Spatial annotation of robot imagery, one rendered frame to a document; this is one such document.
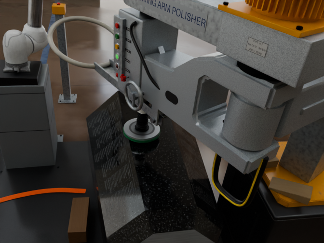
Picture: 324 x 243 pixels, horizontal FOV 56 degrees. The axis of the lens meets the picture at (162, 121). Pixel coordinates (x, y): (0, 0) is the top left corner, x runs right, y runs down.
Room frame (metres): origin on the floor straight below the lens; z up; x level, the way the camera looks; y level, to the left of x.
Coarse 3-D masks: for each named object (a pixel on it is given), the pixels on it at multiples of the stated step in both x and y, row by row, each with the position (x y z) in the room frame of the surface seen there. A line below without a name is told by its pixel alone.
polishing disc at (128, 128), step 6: (132, 120) 1.52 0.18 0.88; (126, 126) 1.45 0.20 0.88; (132, 126) 1.46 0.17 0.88; (150, 126) 1.48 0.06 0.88; (156, 126) 1.48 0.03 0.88; (126, 132) 1.40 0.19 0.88; (132, 132) 1.40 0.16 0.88; (138, 132) 1.41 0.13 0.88; (144, 132) 1.41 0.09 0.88; (150, 132) 1.42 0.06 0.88; (156, 132) 1.43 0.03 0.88; (132, 138) 1.36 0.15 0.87; (138, 138) 1.35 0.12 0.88; (144, 138) 1.36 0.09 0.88; (150, 138) 1.37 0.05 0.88
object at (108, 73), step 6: (96, 66) 1.73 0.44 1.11; (102, 72) 1.67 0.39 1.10; (108, 72) 1.64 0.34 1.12; (114, 72) 1.73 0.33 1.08; (108, 78) 1.62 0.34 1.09; (114, 78) 1.58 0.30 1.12; (114, 84) 1.57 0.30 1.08; (120, 90) 1.52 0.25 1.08; (144, 102) 1.36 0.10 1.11; (144, 108) 1.35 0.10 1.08; (150, 108) 1.31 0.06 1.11; (150, 114) 1.31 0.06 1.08; (162, 114) 1.29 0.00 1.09; (150, 120) 1.25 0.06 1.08; (162, 120) 1.24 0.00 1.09
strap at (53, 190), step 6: (24, 192) 1.62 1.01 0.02; (30, 192) 1.62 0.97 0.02; (36, 192) 1.63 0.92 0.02; (42, 192) 1.63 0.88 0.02; (48, 192) 1.64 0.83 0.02; (72, 192) 1.67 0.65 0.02; (78, 192) 1.67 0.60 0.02; (84, 192) 1.68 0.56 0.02; (0, 198) 1.54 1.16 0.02; (6, 198) 1.54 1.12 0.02; (12, 198) 1.55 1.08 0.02
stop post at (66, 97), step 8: (56, 8) 3.04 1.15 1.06; (64, 8) 3.06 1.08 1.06; (56, 16) 3.06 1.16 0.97; (64, 24) 3.10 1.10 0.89; (64, 32) 3.07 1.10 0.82; (64, 40) 3.07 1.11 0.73; (64, 48) 3.07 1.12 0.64; (64, 64) 3.06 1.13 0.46; (64, 72) 3.06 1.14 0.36; (64, 80) 3.06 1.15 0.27; (64, 88) 3.06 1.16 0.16; (64, 96) 3.06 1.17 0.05; (72, 96) 3.15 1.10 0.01
